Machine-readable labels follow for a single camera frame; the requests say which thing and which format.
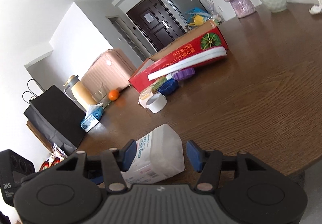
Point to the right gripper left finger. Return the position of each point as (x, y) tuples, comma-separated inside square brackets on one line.
[(113, 163)]

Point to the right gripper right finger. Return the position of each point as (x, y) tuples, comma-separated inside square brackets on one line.
[(206, 162)]

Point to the clear plastic wipes jar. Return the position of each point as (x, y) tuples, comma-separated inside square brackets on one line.
[(159, 156)]

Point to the red snack packet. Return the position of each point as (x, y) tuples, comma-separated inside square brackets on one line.
[(57, 155)]

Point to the blue tissue pack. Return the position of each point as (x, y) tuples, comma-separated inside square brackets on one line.
[(92, 117)]

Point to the black paper shopping bag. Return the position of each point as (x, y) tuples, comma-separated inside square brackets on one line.
[(57, 118)]

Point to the orange fruit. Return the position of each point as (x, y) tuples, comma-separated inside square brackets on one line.
[(113, 95)]

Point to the clear drinking glass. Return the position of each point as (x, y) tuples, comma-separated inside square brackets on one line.
[(101, 96)]

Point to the white tape roll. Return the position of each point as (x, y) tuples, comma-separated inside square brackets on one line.
[(156, 103)]

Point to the yellow thermos bottle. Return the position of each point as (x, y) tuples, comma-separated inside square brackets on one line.
[(77, 92)]

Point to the blue jar lid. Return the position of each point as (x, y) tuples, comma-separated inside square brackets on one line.
[(168, 87)]

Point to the purple jar lid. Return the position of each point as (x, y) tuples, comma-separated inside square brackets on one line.
[(183, 74)]

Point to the pink small suitcase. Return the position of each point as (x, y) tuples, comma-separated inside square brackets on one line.
[(112, 69)]

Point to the red cardboard fruit box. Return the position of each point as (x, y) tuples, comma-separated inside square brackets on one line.
[(200, 39)]

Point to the dark brown entrance door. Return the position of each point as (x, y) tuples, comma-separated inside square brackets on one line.
[(156, 22)]

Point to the yellow watering can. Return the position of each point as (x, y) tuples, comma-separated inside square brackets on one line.
[(197, 20)]

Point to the pale green bowl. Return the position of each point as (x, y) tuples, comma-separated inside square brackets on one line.
[(275, 6)]

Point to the crumpled white tissue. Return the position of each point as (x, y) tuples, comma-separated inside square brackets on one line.
[(316, 9)]

